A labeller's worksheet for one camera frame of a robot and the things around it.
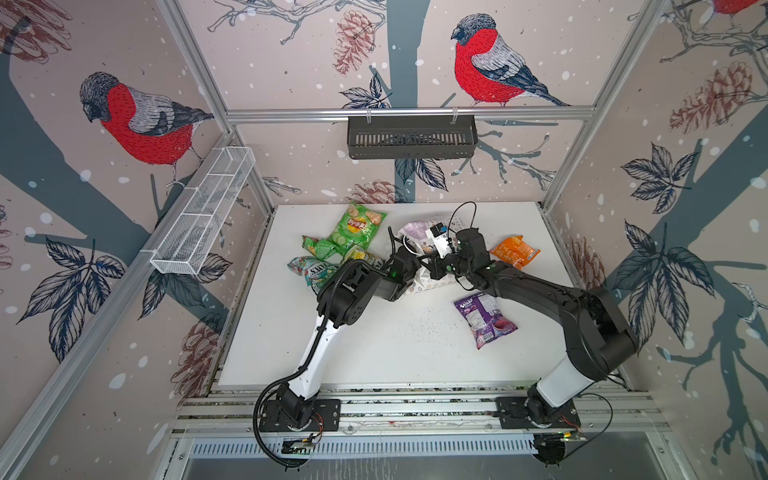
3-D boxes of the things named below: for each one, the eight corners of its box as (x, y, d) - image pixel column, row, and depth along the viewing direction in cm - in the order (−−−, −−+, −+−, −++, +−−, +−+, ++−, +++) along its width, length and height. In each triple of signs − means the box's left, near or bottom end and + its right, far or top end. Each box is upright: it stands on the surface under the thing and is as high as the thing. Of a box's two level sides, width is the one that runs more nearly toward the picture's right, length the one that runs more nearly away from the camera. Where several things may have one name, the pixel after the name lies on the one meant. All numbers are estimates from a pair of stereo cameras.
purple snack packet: (478, 347, 85) (481, 342, 82) (455, 306, 93) (457, 300, 90) (512, 332, 88) (516, 327, 85) (487, 294, 96) (490, 288, 93)
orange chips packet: (514, 274, 102) (520, 265, 97) (492, 255, 107) (496, 245, 103) (534, 260, 106) (540, 250, 101) (511, 242, 111) (516, 232, 107)
